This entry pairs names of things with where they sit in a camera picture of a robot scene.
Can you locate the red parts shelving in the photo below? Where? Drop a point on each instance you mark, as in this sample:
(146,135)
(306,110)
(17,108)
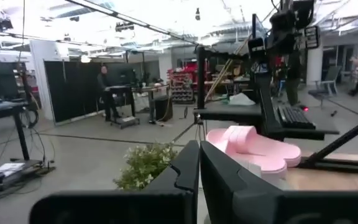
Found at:
(182,84)

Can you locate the white cloth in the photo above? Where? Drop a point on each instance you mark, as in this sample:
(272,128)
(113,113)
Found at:
(241,99)

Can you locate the black pole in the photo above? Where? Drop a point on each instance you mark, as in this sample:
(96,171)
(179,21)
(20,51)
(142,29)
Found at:
(201,77)

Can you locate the black work table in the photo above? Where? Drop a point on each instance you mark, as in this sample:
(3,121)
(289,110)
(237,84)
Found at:
(148,90)

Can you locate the black waste bin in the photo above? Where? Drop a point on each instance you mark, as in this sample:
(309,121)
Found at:
(163,107)

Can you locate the black tripod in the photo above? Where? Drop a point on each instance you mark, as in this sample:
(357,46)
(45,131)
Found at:
(197,124)

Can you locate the black backlit keyboard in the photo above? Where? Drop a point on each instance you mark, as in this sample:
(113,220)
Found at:
(295,117)

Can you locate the grey chair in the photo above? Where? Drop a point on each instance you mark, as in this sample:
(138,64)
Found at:
(325,87)

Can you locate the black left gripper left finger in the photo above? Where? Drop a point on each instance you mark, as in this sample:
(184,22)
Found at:
(182,186)

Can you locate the black partition screen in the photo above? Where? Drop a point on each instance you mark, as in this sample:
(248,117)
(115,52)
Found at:
(73,90)

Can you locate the dark grey desk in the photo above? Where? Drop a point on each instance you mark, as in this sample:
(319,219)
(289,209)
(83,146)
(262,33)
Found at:
(228,112)

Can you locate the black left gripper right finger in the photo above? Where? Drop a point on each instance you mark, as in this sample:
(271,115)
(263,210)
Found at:
(222,193)

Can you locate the small potted green plant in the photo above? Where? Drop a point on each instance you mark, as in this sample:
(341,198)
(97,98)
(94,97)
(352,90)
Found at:
(145,165)

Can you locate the pink slide sandal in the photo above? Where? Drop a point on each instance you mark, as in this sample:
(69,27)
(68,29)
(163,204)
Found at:
(272,172)
(253,146)

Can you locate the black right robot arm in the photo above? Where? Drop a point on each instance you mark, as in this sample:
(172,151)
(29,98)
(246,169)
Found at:
(267,102)

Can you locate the black metal rig frame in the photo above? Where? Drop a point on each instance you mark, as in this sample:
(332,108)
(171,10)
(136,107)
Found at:
(337,166)

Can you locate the black standing desk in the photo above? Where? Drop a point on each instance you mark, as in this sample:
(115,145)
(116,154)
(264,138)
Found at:
(2,107)

